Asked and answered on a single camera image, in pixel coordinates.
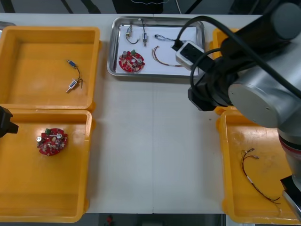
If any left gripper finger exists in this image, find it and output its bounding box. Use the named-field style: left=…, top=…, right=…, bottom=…
left=0, top=123, right=19, bottom=140
left=0, top=106, right=14, bottom=127

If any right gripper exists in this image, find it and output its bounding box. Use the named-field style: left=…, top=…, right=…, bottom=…
left=187, top=50, right=238, bottom=112

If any round red circuit board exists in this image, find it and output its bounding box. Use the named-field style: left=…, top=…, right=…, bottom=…
left=36, top=128, right=69, bottom=156
left=119, top=48, right=146, bottom=74

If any steel tray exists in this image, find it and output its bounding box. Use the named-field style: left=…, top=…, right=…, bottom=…
left=107, top=16, right=205, bottom=77

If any yellow-orange plastic bin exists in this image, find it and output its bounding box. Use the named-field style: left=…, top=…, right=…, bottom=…
left=0, top=25, right=103, bottom=111
left=215, top=110, right=301, bottom=225
left=0, top=108, right=96, bottom=224
left=209, top=28, right=240, bottom=116

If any white paper sheet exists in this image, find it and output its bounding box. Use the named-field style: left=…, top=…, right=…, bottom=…
left=115, top=24, right=200, bottom=76

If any metal solenoid with blue label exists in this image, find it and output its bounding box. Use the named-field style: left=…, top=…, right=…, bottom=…
left=66, top=60, right=82, bottom=80
left=65, top=79, right=85, bottom=94

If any red and black wire harness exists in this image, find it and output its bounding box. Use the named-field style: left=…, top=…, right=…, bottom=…
left=239, top=147, right=283, bottom=216

